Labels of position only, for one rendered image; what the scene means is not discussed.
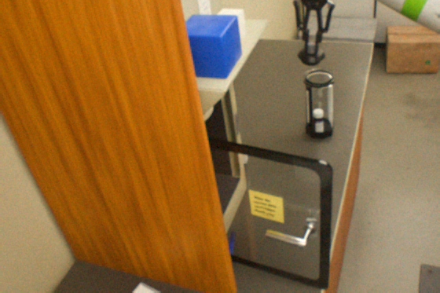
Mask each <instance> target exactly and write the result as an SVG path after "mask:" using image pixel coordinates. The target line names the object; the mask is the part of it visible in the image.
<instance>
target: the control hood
mask: <svg viewBox="0 0 440 293"><path fill-rule="evenodd" d="M268 23H269V21H268V20H245V24H246V31H247V34H246V36H245V37H244V38H242V39H241V48H242V57H240V59H239V60H238V61H237V63H236V65H235V66H234V68H233V70H232V71H231V72H230V74H229V77H228V78H226V79H224V78H201V77H196V81H197V85H198V89H199V93H200V105H201V108H202V113H203V115H204V114H205V113H206V112H207V111H208V110H209V109H210V108H211V107H212V106H213V105H215V104H216V103H217V102H218V101H219V100H220V99H221V98H223V97H224V96H225V94H226V92H227V90H228V89H229V86H230V84H231V83H232V81H233V80H234V79H235V78H236V76H237V74H238V72H239V71H240V69H241V68H242V66H243V65H244V62H245V61H246V59H247V58H248V57H249V56H250V54H251V51H252V50H253V48H254V47H255V44H256V43H257V41H258V40H259V39H260V38H261V36H262V34H263V32H264V31H265V30H266V28H267V27H268Z"/></svg>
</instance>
